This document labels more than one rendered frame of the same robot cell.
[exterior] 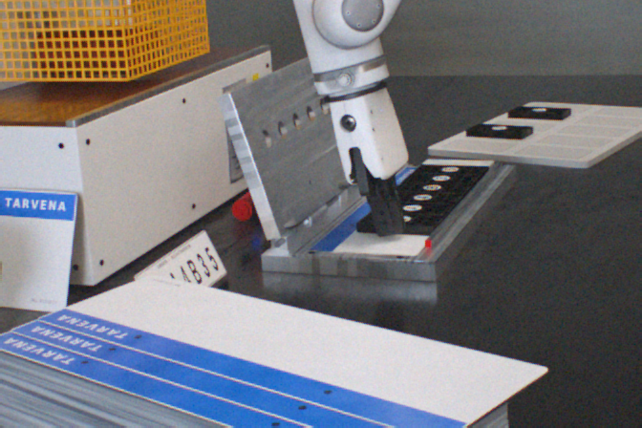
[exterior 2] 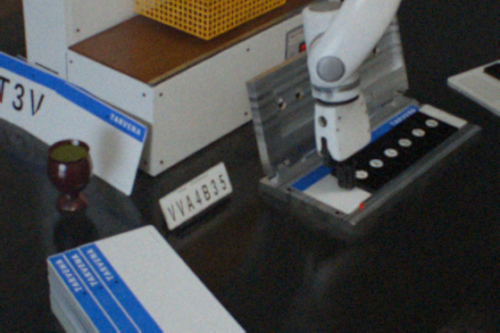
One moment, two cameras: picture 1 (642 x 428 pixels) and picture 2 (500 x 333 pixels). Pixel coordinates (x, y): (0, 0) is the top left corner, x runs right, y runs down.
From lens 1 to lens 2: 89 cm
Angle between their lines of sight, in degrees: 24
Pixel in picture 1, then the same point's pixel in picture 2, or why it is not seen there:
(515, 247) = (424, 215)
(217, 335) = (152, 295)
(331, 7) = (312, 62)
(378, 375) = not seen: outside the picture
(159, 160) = (219, 91)
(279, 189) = (279, 142)
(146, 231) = (201, 137)
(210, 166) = not seen: hidden behind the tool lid
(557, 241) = (454, 217)
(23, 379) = (60, 287)
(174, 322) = (138, 275)
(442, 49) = not seen: outside the picture
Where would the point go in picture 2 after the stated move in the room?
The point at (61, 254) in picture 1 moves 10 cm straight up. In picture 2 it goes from (133, 161) to (131, 112)
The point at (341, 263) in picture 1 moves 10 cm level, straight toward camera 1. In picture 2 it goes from (303, 203) to (285, 236)
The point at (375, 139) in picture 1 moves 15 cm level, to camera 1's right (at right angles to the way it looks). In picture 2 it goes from (337, 137) to (424, 154)
